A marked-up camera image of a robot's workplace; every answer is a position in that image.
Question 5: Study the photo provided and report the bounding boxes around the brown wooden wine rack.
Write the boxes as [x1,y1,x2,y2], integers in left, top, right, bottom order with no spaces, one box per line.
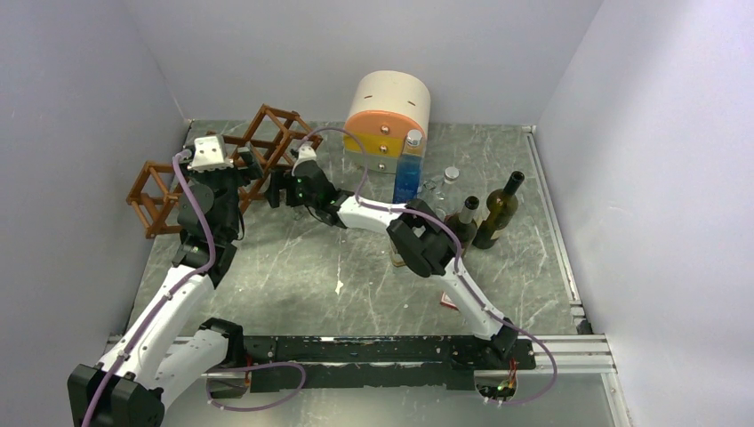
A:
[126,104,312,238]

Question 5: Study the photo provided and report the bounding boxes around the clear bottle silver cap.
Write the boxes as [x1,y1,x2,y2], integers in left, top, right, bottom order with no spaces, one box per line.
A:
[419,166,460,207]

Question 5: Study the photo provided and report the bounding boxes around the clear bottle black gold label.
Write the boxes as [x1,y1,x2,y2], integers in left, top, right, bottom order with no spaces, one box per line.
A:
[389,244,406,268]

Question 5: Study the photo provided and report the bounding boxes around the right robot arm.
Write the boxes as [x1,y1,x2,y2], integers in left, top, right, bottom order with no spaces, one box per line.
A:
[265,161,518,368]

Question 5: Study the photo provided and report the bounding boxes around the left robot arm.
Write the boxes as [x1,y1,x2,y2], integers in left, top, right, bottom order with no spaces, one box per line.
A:
[67,147,262,426]

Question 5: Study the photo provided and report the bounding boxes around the tall blue glass bottle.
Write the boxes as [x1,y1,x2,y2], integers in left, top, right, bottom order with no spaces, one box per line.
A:
[392,129,426,204]

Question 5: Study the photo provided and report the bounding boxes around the dark brown wine bottle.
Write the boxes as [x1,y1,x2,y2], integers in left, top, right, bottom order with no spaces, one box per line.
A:
[444,196,480,256]

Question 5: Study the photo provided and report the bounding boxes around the olive green wine bottle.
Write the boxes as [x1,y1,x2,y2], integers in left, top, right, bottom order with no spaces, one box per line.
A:
[472,171,525,249]

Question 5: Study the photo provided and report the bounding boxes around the cylindrical drawer cabinet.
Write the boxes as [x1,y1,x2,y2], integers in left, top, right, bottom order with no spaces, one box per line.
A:
[343,70,431,174]

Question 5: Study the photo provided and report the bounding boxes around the small red white box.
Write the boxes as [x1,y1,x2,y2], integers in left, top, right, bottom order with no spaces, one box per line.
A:
[439,292,458,310]

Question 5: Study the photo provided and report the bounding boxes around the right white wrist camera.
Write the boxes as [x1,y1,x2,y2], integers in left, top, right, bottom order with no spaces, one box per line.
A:
[293,144,317,168]

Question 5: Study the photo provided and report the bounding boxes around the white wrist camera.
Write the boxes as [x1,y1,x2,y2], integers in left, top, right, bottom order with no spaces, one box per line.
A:
[186,134,234,173]
[293,144,317,168]

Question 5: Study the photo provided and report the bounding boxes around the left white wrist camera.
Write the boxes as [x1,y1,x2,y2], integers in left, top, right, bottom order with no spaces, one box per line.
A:
[186,134,234,173]

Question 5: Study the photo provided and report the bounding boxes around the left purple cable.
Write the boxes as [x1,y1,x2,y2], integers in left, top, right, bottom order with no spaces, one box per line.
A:
[81,149,221,427]

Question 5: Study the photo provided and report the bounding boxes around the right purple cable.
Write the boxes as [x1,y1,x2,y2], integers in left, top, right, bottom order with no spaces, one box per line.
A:
[294,127,558,407]

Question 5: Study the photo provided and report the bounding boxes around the black base frame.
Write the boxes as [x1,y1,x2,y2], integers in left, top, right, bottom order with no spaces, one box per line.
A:
[215,328,536,392]

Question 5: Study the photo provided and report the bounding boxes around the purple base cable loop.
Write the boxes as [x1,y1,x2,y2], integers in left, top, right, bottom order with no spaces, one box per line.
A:
[205,360,308,413]

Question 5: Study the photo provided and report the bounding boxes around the aluminium rail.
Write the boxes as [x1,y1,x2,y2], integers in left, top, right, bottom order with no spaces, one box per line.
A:
[106,333,617,378]

